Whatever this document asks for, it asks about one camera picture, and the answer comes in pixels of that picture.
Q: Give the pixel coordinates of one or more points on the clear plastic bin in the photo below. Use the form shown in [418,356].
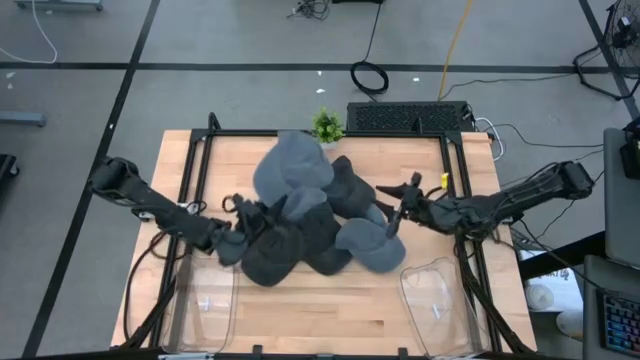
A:
[435,300]
[200,320]

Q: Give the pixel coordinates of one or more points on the small green potted plant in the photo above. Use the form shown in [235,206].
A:
[327,127]

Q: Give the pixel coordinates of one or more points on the yellow tag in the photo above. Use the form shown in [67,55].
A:
[445,180]

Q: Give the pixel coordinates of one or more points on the white round object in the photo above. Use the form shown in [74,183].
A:
[570,324]

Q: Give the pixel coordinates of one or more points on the backlit black keyboard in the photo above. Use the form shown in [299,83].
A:
[622,325]

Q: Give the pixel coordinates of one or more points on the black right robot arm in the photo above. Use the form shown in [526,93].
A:
[500,205]

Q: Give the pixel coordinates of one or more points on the white printed box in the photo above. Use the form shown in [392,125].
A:
[555,287]

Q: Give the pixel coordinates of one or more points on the grey metal bar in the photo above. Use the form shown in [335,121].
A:
[22,119]

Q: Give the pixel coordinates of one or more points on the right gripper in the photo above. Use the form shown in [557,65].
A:
[412,205]

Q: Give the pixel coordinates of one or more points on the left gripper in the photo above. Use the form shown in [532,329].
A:
[252,217]

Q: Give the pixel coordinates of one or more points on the black diagonal beam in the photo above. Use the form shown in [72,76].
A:
[560,255]

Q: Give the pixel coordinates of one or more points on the black standing fan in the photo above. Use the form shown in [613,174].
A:
[622,37]

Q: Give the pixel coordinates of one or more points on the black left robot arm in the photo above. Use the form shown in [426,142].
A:
[150,202]

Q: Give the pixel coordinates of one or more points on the black desk device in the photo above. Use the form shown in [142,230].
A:
[631,157]

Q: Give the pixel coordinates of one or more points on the grey side desk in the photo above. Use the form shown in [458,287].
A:
[620,225]

